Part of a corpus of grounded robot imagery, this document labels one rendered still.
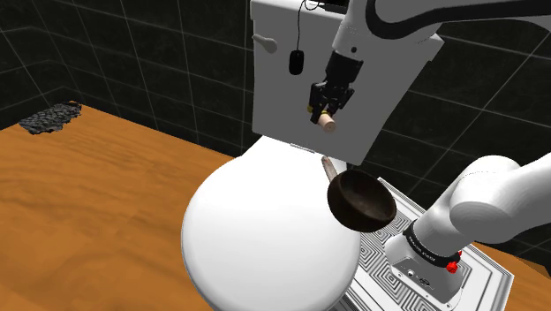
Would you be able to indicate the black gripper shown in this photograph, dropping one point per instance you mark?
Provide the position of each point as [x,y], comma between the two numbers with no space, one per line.
[343,69]

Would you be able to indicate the small wooden peg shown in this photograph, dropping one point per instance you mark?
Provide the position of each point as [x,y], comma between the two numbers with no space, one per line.
[328,123]

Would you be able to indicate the patterned robot stand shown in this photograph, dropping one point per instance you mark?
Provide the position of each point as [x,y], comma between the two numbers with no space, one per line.
[373,258]

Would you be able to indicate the white toilet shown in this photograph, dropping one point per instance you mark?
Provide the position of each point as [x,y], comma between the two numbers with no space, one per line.
[267,224]

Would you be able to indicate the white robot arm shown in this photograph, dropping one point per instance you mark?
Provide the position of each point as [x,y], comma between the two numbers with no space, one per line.
[495,202]

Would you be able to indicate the dark grey pebbled mat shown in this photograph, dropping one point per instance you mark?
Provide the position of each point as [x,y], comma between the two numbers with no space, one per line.
[51,118]

